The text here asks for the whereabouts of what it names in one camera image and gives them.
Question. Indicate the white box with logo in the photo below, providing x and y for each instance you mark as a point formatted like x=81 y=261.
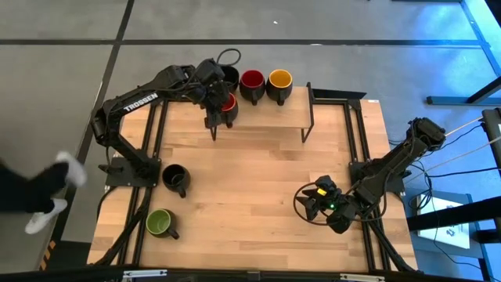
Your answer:
x=446 y=235

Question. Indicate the black mug yellow inside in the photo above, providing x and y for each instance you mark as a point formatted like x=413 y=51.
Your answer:
x=280 y=78

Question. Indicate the black post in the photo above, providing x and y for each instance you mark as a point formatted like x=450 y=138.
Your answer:
x=493 y=129

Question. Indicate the black crossbar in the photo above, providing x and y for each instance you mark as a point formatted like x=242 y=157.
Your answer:
x=195 y=279

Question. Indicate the black extrusion table frame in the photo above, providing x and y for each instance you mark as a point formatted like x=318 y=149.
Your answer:
x=332 y=102

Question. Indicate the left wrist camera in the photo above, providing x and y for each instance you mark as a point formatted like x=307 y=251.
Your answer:
x=209 y=70

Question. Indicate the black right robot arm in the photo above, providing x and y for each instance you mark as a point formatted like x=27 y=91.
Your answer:
x=395 y=160

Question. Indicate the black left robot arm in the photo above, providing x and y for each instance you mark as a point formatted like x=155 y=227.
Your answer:
x=141 y=102

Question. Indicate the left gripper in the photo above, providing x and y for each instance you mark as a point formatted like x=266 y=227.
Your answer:
x=215 y=102

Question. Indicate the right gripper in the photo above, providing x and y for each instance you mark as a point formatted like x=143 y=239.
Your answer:
x=338 y=215

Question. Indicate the yellow black hazard tape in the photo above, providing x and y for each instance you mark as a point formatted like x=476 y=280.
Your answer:
x=47 y=254

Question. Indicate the black mug green inside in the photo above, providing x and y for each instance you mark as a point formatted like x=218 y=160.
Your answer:
x=158 y=222

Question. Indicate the black mug red inside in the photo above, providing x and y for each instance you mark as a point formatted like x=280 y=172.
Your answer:
x=252 y=80

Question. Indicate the black beam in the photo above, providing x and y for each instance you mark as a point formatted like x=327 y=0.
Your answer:
x=450 y=214

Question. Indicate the wooden shelf black metal legs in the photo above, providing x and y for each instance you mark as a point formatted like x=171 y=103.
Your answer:
x=274 y=115

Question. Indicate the silver bracket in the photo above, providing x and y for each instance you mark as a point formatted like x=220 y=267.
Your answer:
x=362 y=277
x=145 y=273

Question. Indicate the person's foot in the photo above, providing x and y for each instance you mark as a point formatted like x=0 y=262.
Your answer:
x=43 y=219
x=74 y=170

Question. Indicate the person's leg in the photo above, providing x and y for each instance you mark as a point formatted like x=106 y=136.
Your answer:
x=51 y=178
x=19 y=196

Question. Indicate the black mug orange inside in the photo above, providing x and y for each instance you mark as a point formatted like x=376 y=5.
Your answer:
x=231 y=107

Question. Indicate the metal desk frame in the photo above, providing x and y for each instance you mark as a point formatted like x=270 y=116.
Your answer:
x=450 y=100

